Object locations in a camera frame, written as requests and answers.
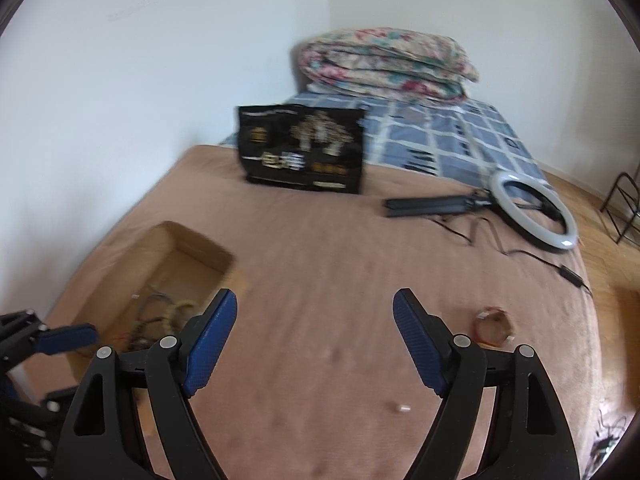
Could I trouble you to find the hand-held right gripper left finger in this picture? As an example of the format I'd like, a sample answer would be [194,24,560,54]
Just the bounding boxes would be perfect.
[57,288,238,480]

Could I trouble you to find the black printed snack bag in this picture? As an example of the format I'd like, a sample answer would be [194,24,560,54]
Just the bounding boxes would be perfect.
[236,104,367,196]

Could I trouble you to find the black folded tripod stand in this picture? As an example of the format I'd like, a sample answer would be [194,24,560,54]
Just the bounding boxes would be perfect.
[384,192,493,219]

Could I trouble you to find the hexagonal wooden jewelry box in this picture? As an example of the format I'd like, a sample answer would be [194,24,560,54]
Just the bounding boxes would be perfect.
[472,305,516,346]

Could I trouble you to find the folded floral quilt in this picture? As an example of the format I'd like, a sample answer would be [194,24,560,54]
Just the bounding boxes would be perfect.
[296,27,481,106]

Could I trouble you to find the blue checked bed sheet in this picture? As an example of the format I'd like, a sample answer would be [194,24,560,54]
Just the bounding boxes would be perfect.
[220,95,548,186]

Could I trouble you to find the wooden bead necklace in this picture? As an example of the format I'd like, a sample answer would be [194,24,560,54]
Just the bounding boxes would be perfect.
[127,317,168,352]

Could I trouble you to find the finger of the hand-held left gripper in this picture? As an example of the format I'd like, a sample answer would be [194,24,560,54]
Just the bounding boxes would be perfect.
[0,311,99,361]
[35,389,71,413]

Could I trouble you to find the pearl bracelet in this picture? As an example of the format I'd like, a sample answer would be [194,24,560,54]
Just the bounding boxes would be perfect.
[162,300,197,333]

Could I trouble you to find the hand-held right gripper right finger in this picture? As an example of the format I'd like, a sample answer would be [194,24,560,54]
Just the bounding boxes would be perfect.
[392,288,583,480]

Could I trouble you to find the cardboard box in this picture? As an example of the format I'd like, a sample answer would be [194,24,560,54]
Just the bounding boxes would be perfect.
[62,220,251,436]

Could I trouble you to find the tangled thin cables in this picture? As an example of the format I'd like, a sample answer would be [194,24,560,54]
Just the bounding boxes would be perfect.
[590,407,632,466]

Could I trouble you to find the black cable with switch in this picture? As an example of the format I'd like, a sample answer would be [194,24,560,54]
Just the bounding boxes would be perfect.
[432,212,593,296]

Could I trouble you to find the black metal clothes rack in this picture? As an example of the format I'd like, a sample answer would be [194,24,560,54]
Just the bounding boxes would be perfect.
[599,162,640,246]

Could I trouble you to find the metal bangle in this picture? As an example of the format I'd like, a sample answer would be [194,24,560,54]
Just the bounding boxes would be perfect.
[135,285,171,326]

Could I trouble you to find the white ring light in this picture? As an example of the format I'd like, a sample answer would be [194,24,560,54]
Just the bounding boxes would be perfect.
[489,170,580,252]

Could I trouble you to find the pink-brown blanket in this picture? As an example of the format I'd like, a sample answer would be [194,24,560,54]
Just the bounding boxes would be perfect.
[37,144,601,480]

